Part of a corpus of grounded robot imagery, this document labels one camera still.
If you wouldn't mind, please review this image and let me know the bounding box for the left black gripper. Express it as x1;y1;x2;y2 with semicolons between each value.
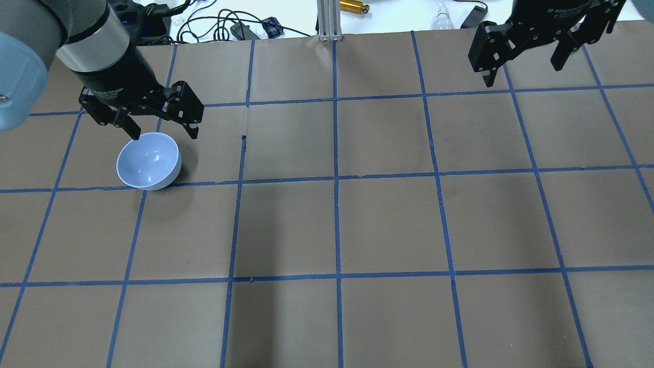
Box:
74;39;205;141

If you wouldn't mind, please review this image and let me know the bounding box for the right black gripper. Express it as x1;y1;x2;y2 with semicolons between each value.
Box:
468;1;626;88

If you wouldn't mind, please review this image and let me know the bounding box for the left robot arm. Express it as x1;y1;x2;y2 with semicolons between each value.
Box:
1;1;204;140

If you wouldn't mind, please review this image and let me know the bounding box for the blue bowl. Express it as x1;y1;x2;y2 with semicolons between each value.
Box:
116;132;182;191

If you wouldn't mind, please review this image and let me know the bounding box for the black power adapter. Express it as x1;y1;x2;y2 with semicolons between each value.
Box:
460;6;488;29

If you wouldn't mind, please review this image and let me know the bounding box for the white light bulb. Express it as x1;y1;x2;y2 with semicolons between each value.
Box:
432;1;454;30

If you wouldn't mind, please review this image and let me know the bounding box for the gold metal cylinder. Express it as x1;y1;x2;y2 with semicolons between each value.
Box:
339;0;370;14

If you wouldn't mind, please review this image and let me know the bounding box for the black tangled cable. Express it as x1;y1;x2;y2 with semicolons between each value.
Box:
176;0;312;43

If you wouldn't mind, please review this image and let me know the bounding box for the aluminium frame post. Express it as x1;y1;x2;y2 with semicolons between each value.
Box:
317;0;343;42

